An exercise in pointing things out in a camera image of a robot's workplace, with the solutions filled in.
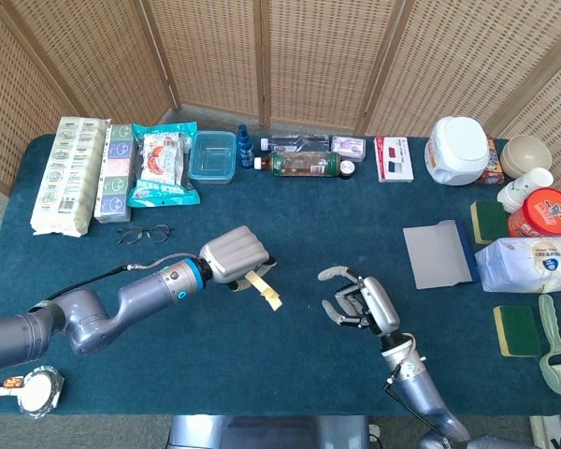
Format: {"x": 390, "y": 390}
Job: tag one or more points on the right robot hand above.
{"x": 376, "y": 304}

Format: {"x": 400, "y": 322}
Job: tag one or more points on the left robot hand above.
{"x": 234, "y": 255}

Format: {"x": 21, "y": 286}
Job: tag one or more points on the yellow sticky note pad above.
{"x": 275, "y": 300}

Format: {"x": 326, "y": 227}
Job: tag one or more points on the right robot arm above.
{"x": 421, "y": 393}

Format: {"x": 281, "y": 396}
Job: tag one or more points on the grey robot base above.
{"x": 271, "y": 432}

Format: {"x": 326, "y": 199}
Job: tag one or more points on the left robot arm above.
{"x": 145, "y": 294}

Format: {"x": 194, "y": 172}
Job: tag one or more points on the grey board blue spine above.
{"x": 437, "y": 255}

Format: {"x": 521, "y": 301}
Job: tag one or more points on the black eyeglasses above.
{"x": 156, "y": 234}

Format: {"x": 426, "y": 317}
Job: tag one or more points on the teal snack bag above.
{"x": 161, "y": 192}

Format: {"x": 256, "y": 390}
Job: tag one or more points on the clear container blue rim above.
{"x": 211, "y": 159}

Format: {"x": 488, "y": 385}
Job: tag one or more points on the blue spray bottle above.
{"x": 246, "y": 149}

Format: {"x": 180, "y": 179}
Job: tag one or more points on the blue table cloth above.
{"x": 280, "y": 355}

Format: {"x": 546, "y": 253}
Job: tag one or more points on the green label tea bottle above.
{"x": 304, "y": 164}

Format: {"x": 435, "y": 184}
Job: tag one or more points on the pastel tissue pack stack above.
{"x": 114, "y": 187}

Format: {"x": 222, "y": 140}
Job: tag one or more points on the small black jar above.
{"x": 347, "y": 169}

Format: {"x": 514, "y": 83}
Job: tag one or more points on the green yellow sponge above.
{"x": 491, "y": 222}
{"x": 519, "y": 329}

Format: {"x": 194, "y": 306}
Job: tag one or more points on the white and red box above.
{"x": 392, "y": 159}

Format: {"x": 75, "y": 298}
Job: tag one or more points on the small purple box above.
{"x": 348, "y": 147}

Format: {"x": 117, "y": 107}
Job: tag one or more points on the white printed bag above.
{"x": 528, "y": 264}

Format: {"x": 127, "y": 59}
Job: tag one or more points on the white plastic detergent jug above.
{"x": 455, "y": 149}

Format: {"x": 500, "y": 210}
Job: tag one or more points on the cream tissue multipack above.
{"x": 67, "y": 178}

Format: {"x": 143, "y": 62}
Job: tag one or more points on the orange printed box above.
{"x": 494, "y": 163}

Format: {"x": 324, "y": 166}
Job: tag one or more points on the orange lid canister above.
{"x": 547, "y": 215}

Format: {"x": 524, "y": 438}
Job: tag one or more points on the beige bowl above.
{"x": 526, "y": 154}

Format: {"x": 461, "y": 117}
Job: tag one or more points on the wicker folding screen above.
{"x": 318, "y": 56}

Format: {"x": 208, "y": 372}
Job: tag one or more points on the foil cup white powder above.
{"x": 39, "y": 390}

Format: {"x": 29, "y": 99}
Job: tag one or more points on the small brown packet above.
{"x": 14, "y": 382}

